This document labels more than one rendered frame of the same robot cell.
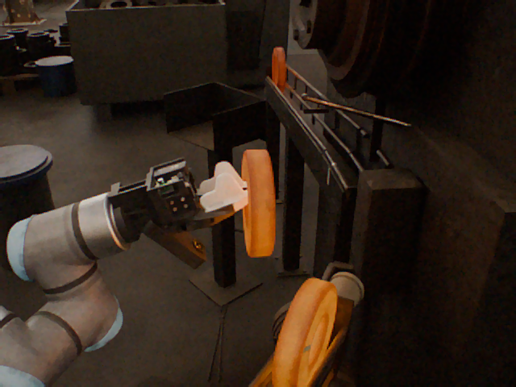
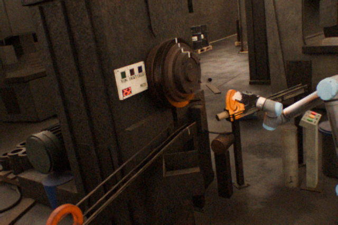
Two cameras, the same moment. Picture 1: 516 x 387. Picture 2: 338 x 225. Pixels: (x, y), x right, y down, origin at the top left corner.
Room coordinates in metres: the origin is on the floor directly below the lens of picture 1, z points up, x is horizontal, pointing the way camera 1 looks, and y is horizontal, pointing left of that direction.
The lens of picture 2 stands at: (2.62, 1.16, 1.48)
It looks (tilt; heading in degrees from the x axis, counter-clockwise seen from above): 17 degrees down; 222
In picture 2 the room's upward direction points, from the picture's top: 8 degrees counter-clockwise
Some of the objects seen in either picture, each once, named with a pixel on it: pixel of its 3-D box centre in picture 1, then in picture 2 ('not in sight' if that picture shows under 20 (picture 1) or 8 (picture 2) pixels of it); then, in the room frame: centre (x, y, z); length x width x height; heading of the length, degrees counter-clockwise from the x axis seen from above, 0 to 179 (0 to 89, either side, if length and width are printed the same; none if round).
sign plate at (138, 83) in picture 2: not in sight; (132, 80); (1.34, -0.27, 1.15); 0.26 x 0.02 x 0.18; 6
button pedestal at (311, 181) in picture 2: not in sight; (311, 151); (0.23, 0.46, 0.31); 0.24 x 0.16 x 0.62; 6
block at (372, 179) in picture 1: (384, 233); (198, 120); (0.76, -0.24, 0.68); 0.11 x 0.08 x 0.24; 96
